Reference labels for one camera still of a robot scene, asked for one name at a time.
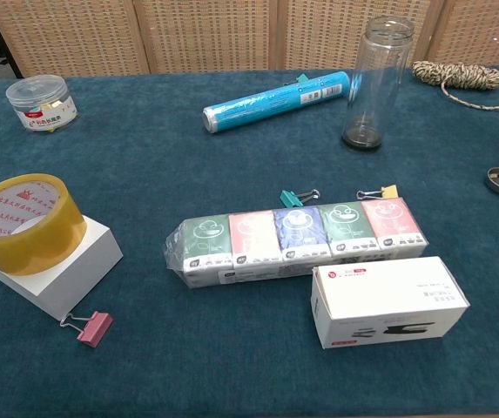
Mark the yellow binder clip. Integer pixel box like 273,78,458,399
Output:
355,184,399,202

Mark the rattan folding screen panel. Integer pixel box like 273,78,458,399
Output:
0,0,151,78
425,0,499,66
274,0,445,71
133,0,281,74

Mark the multicolour tissue pack bundle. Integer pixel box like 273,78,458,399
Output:
163,196,430,291

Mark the pink binder clip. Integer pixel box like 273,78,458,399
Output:
59,310,114,348

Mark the plain white box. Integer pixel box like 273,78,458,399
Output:
0,215,124,322

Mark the clear glass bottle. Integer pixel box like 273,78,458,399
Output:
341,16,415,152

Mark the teal binder clip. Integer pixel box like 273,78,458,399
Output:
282,72,311,87
280,188,320,208

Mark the teal blue tablecloth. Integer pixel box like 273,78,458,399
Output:
0,64,499,418

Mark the coiled black-and-tan rope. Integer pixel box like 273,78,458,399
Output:
411,60,499,113

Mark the blue plastic wrap roll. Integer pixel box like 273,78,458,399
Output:
202,71,352,135

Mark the clear plastic clip jar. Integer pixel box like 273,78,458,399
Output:
5,74,79,134

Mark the yellow packing tape roll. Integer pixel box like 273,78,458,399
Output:
0,173,88,276

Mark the white printed cardboard box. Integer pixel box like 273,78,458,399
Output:
310,255,470,351

